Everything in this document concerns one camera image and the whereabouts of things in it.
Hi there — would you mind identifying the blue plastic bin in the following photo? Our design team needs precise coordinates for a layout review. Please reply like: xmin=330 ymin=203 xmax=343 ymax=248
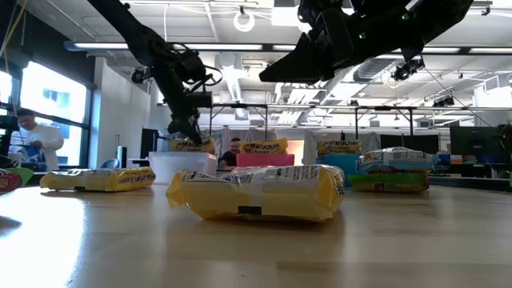
xmin=315 ymin=154 xmax=363 ymax=188

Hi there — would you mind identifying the person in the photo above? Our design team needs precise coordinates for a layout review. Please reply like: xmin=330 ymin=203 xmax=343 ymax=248
xmin=218 ymin=137 xmax=243 ymax=168
xmin=10 ymin=107 xmax=66 ymax=172

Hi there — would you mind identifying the pink plastic bin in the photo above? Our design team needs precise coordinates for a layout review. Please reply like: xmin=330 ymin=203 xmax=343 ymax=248
xmin=236 ymin=153 xmax=296 ymax=168

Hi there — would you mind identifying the clear white plastic bin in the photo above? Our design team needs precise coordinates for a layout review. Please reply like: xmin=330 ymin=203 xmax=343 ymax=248
xmin=148 ymin=150 xmax=218 ymax=185

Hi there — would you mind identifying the wide black screen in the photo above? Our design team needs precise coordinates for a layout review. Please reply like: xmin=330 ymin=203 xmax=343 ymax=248
xmin=379 ymin=134 xmax=441 ymax=155

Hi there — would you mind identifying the yellow creamy chicken ramen packet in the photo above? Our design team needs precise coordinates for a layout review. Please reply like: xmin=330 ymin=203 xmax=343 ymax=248
xmin=38 ymin=166 xmax=158 ymax=193
xmin=239 ymin=138 xmax=290 ymax=155
xmin=166 ymin=164 xmax=346 ymax=223

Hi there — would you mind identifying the blue bag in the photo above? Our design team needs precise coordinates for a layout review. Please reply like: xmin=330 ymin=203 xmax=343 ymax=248
xmin=26 ymin=146 xmax=47 ymax=166

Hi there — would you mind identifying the black aluminium table frame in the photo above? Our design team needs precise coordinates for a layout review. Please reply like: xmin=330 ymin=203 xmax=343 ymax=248
xmin=426 ymin=174 xmax=512 ymax=193

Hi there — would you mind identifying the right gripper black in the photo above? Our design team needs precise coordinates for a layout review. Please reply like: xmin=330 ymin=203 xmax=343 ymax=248
xmin=258 ymin=4 xmax=371 ymax=84

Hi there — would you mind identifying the red green snack packet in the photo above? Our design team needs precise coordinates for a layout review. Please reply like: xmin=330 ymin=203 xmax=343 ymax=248
xmin=0 ymin=166 xmax=35 ymax=194

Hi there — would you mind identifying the yellow cable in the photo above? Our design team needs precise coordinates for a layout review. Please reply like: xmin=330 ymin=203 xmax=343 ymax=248
xmin=0 ymin=0 xmax=29 ymax=61

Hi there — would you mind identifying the black track spotlight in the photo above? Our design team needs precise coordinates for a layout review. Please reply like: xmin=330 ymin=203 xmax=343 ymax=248
xmin=433 ymin=94 xmax=456 ymax=108
xmin=391 ymin=58 xmax=426 ymax=82
xmin=130 ymin=67 xmax=147 ymax=85

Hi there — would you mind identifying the lime chili shrimp ramen packet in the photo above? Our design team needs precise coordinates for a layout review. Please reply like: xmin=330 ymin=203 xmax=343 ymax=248
xmin=316 ymin=138 xmax=362 ymax=157
xmin=346 ymin=171 xmax=431 ymax=194

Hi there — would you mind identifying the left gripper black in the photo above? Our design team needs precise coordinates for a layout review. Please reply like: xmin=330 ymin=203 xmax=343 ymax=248
xmin=154 ymin=67 xmax=203 ymax=146

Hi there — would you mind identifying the black metal gantry frame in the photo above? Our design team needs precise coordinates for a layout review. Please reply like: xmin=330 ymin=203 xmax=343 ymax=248
xmin=207 ymin=102 xmax=269 ymax=139
xmin=354 ymin=106 xmax=415 ymax=138

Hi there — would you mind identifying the white ring ceiling fixture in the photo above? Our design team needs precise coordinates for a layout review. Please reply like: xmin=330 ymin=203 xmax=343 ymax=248
xmin=233 ymin=10 xmax=256 ymax=33

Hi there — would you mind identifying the long ceiling light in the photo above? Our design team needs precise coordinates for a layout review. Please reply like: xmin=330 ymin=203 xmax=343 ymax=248
xmin=271 ymin=43 xmax=512 ymax=55
xmin=63 ymin=39 xmax=265 ymax=53

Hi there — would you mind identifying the blue less-sodium chicken ramen packet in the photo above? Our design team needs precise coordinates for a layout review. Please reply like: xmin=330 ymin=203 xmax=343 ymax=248
xmin=170 ymin=138 xmax=218 ymax=155
xmin=354 ymin=146 xmax=439 ymax=175

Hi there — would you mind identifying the black computer monitor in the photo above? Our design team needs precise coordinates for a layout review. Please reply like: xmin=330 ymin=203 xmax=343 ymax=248
xmin=139 ymin=127 xmax=161 ymax=159
xmin=450 ymin=126 xmax=501 ymax=159

